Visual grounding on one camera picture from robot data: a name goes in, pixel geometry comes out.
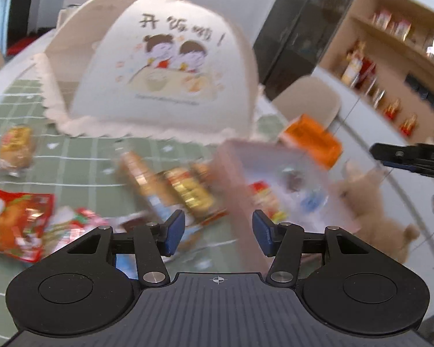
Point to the red gold figurine left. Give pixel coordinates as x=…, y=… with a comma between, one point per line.
x=392, y=110

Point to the brown plush teddy bear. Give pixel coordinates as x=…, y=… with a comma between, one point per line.
x=361, y=194

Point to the red gold figurine right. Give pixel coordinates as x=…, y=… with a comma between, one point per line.
x=408, y=126

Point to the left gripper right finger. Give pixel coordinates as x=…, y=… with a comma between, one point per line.
x=286, y=243

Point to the orange bag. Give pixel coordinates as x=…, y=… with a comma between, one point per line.
x=307, y=134

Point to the round pastry clear wrapper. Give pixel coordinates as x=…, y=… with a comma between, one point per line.
x=17, y=148

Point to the yellow cookie red packet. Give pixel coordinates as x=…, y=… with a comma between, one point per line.
x=197, y=199

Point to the red chicken leg snack pouch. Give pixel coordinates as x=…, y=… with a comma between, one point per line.
x=67, y=225

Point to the dark glass cabinet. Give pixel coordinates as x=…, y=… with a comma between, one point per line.
x=293, y=39

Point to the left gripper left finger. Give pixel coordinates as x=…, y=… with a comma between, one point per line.
x=104, y=244

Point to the wooden wall shelf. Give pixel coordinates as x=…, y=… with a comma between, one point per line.
x=383, y=50

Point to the red wangzai snack bag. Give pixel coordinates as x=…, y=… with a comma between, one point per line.
x=23, y=218

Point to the pink cardboard gift box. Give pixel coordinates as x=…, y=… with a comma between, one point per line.
x=285, y=183

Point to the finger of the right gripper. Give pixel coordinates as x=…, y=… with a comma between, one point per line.
x=417, y=158

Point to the white cartoon food cover tent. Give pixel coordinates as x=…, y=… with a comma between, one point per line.
x=167, y=69

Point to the brown jelly snack clear packet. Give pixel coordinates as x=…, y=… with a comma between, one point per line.
x=172, y=239

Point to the red gold figurine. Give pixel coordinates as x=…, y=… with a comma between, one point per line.
x=408, y=126
x=392, y=110

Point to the beige chair right back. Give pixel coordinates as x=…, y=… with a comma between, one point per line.
x=309, y=96

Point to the long bread stick clear pack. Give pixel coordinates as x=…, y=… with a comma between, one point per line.
x=151, y=190

